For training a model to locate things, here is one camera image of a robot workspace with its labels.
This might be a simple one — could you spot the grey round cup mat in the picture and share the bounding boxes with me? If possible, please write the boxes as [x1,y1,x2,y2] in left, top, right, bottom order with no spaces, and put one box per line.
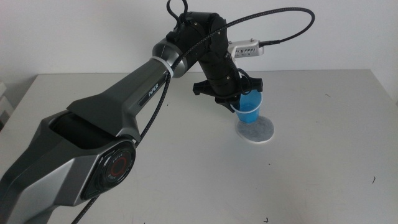
[236,115,275,144]

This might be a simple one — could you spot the white zip tie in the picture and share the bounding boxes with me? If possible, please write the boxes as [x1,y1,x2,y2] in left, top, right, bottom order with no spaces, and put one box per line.
[150,56,175,77]

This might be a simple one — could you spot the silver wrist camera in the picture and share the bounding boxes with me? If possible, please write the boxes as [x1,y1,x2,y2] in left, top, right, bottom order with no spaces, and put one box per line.
[228,38,266,60]

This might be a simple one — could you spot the blue plastic cup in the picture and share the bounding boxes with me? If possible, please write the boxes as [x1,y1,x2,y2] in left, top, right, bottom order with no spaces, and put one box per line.
[229,89,264,124]

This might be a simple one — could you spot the thin black cable loop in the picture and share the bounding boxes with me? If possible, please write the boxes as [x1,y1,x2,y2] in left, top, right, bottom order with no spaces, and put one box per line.
[166,0,189,24]

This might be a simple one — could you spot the black braided cable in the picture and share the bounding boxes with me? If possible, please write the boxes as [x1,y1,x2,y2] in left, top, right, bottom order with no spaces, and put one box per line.
[70,7,316,224]

